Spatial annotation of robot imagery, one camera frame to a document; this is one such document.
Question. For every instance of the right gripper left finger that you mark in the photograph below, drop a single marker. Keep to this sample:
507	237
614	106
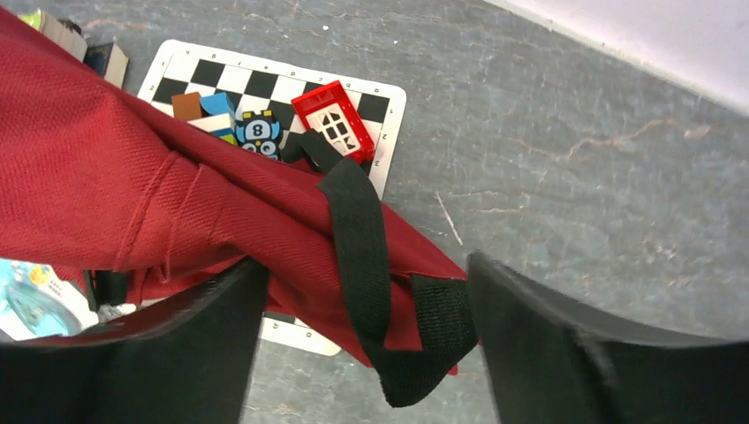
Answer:
184	359

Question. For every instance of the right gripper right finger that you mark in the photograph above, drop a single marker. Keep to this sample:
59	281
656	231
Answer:
554	359

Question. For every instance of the red student backpack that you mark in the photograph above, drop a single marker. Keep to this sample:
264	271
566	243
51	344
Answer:
107	189

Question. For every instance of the green treehouse book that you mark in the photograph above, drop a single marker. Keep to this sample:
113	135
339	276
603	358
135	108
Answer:
63	32

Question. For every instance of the blue packaged correction tape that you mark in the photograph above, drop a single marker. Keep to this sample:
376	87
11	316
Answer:
35	303

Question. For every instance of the brown blue green block stack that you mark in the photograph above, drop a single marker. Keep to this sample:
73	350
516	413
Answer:
214	114

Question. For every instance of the black white chess mat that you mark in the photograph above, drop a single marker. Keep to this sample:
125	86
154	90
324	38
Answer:
255	83

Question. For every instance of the red window toy block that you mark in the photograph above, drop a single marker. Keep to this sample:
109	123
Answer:
328	110

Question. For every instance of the dark blue book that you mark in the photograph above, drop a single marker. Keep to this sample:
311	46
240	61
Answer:
109	61

